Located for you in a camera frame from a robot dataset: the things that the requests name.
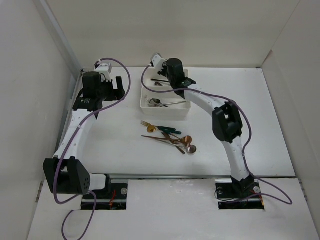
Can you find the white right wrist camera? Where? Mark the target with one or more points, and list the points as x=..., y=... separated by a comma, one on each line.
x=157, y=62

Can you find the dark brown spoon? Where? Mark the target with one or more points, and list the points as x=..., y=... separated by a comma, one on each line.
x=161, y=84

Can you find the silver round spoon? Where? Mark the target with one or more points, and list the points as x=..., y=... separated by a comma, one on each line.
x=191, y=149

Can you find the gold spoon green handle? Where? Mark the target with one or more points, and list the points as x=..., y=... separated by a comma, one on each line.
x=152, y=128

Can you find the white near container tray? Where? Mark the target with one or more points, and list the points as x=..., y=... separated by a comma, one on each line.
x=174, y=112

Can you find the silver fork shiny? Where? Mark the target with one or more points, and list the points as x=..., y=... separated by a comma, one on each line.
x=154, y=102

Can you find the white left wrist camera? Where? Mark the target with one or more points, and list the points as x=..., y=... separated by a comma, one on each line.
x=104, y=69

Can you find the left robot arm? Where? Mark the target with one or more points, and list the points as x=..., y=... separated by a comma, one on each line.
x=64, y=172

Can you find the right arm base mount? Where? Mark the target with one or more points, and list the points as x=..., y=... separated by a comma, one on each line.
x=232, y=196

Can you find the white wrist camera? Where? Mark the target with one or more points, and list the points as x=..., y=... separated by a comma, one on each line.
x=157, y=62
x=104, y=69

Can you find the silver fork matte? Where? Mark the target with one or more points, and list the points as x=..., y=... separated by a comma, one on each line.
x=174, y=103

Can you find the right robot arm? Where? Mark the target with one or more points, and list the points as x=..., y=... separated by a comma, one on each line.
x=226, y=120

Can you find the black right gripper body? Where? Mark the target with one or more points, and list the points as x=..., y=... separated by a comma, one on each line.
x=163, y=72

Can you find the gold fork green handle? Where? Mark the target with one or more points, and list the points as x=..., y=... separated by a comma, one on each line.
x=146, y=124

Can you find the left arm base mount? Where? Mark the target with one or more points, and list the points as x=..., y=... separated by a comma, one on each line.
x=110, y=195

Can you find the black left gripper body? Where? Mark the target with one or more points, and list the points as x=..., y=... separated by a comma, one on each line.
x=106, y=92

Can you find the copper fork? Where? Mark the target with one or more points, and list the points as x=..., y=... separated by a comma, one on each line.
x=166, y=141

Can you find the copper round spoon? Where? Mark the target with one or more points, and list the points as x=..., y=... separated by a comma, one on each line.
x=187, y=140

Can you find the black round spoon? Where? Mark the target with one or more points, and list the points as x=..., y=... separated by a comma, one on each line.
x=159, y=80

